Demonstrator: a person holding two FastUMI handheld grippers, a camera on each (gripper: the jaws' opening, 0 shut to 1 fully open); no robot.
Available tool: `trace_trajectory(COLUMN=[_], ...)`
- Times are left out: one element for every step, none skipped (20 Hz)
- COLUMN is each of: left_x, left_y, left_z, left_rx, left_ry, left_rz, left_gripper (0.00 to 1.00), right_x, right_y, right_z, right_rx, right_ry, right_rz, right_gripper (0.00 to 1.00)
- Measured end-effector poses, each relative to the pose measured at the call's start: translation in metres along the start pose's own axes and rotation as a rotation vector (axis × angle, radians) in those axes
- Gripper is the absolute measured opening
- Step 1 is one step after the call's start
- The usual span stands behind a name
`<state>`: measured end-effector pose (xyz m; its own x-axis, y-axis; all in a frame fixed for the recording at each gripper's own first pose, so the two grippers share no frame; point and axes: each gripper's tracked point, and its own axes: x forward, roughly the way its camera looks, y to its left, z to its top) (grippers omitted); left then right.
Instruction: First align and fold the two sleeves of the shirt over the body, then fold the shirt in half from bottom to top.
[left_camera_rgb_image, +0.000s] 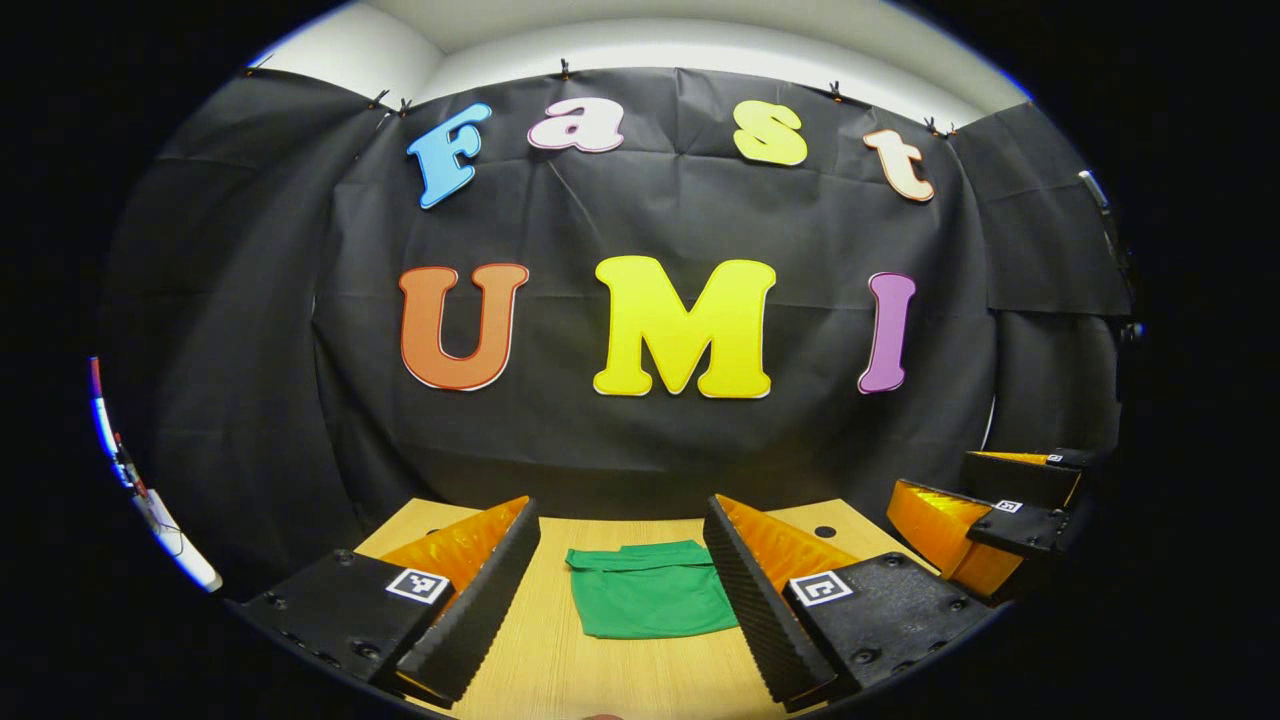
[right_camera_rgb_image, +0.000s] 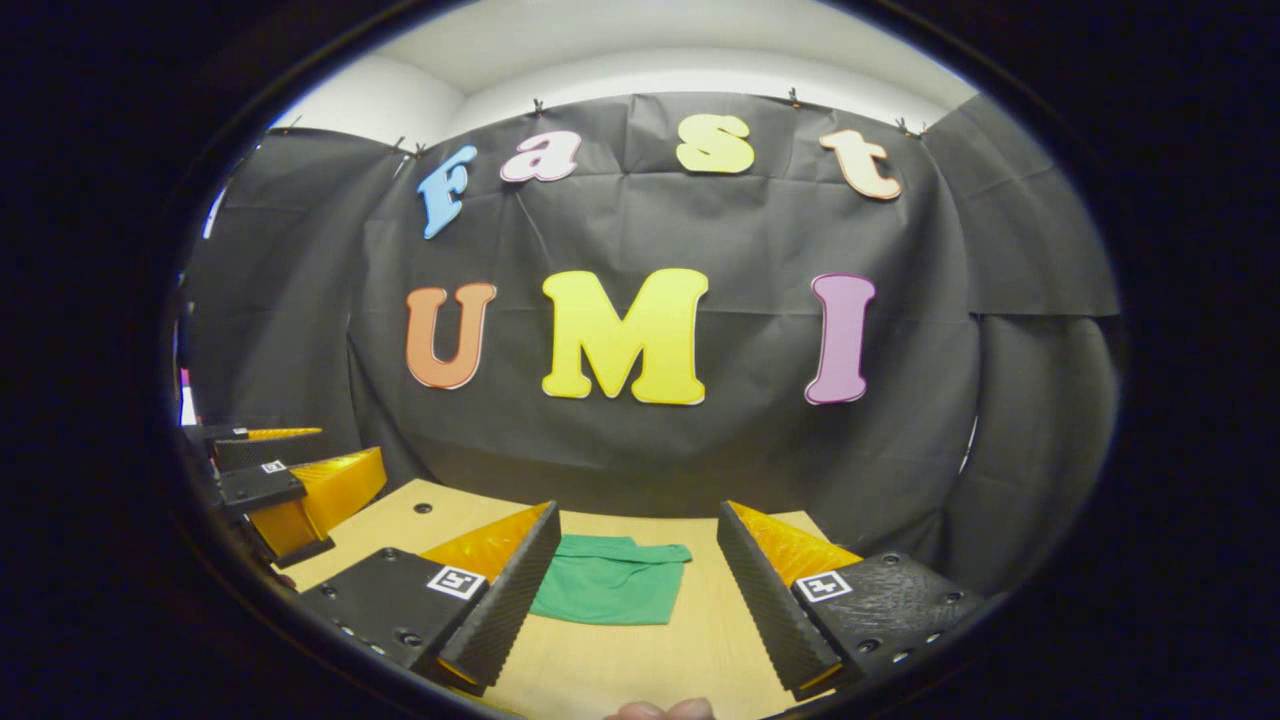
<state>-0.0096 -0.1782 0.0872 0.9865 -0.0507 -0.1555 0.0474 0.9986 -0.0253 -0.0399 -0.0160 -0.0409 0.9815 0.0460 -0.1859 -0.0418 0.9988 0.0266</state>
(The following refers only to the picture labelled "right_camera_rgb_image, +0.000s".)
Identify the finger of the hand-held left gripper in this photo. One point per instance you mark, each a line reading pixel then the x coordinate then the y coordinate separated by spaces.
pixel 260 487
pixel 250 452

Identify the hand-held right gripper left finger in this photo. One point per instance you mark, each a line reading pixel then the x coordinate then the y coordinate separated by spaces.
pixel 510 610

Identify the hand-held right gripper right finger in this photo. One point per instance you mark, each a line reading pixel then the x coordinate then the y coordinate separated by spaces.
pixel 765 610

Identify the green T-shirt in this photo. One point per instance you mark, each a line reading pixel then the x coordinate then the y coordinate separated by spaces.
pixel 610 585

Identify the black backdrop cloth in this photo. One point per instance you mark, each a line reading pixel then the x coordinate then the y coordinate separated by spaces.
pixel 650 230

